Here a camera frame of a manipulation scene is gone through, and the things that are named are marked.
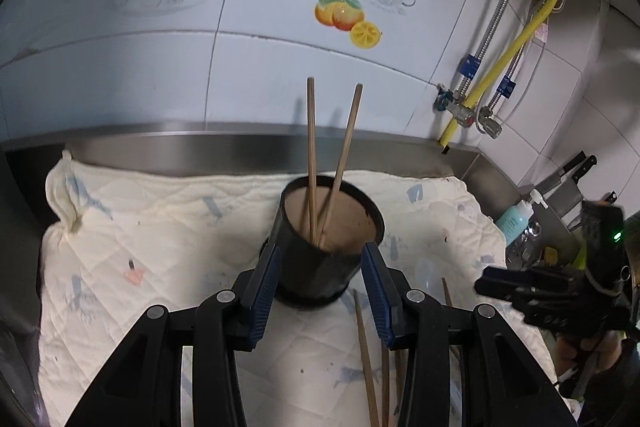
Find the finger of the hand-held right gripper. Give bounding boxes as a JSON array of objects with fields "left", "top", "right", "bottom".
[
  {"left": 507, "top": 288, "right": 533, "bottom": 310},
  {"left": 474, "top": 266, "right": 543, "bottom": 296}
]

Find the metal valve assembly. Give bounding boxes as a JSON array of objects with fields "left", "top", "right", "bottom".
[{"left": 432, "top": 82, "right": 503, "bottom": 141}]

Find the white quilted cloth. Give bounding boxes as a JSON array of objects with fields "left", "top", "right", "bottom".
[{"left": 37, "top": 149, "right": 576, "bottom": 427}]

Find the black utensil holder cup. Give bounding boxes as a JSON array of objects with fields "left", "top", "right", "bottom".
[{"left": 270, "top": 175, "right": 386, "bottom": 309}]

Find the person's right hand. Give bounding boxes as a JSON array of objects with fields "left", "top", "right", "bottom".
[{"left": 554, "top": 332, "right": 627, "bottom": 379}]

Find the steel counter backsplash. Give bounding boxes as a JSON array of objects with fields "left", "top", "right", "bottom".
[{"left": 0, "top": 122, "right": 531, "bottom": 204}]

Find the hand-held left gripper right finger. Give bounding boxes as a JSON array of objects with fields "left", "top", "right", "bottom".
[{"left": 361, "top": 241, "right": 581, "bottom": 427}]

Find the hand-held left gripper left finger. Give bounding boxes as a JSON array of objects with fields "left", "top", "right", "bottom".
[{"left": 65, "top": 243, "right": 282, "bottom": 427}]

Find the yellow gas hose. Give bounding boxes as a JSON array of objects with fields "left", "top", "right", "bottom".
[{"left": 439, "top": 0, "right": 569, "bottom": 148}]

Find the teal soap dispenser bottle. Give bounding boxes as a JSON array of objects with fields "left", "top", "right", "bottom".
[{"left": 495, "top": 189, "right": 549, "bottom": 248}]

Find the braided metal hose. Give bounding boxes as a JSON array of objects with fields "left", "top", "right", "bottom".
[
  {"left": 456, "top": 0, "right": 531, "bottom": 102},
  {"left": 487, "top": 14, "right": 551, "bottom": 114}
]

